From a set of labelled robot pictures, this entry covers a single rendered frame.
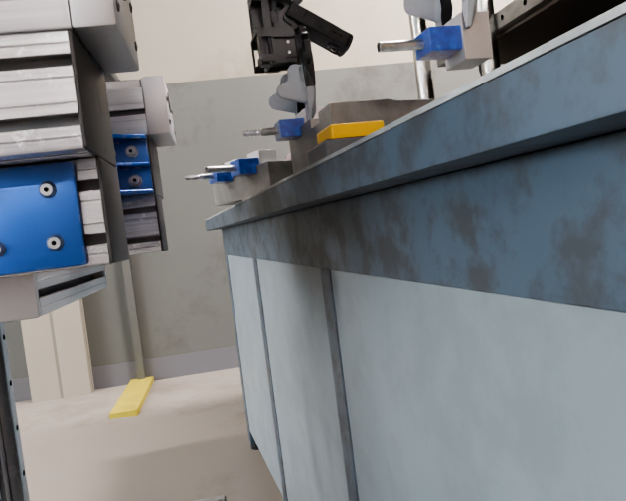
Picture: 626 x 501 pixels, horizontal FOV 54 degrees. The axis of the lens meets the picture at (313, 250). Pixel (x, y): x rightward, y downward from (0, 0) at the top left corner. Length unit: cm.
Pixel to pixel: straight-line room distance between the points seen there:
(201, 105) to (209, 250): 80
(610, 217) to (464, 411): 24
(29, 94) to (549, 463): 45
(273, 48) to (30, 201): 55
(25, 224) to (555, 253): 40
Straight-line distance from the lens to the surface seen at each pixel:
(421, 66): 234
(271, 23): 103
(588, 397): 39
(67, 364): 355
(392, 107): 86
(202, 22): 369
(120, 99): 102
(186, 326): 352
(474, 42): 78
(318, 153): 68
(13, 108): 52
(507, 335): 45
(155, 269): 351
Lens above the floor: 74
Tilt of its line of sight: 2 degrees down
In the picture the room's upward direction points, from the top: 7 degrees counter-clockwise
